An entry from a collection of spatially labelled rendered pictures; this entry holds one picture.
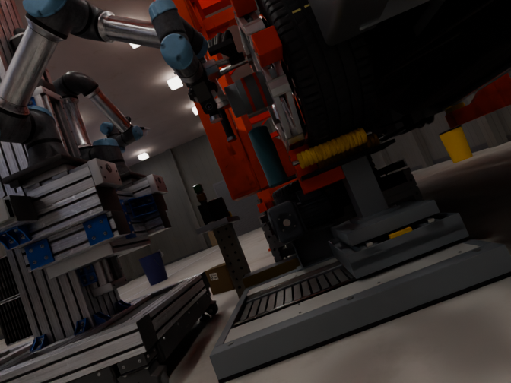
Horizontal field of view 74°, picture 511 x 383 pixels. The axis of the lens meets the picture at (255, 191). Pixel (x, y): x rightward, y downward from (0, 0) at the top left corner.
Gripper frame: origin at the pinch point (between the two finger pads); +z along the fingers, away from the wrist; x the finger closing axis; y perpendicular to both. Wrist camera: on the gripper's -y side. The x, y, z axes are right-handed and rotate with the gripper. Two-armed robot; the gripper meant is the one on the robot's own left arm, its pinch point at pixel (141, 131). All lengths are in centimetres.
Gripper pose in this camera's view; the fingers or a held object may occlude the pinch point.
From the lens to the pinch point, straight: 249.5
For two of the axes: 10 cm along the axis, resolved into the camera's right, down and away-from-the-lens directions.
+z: 3.2, -0.4, 9.5
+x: 9.2, -2.5, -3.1
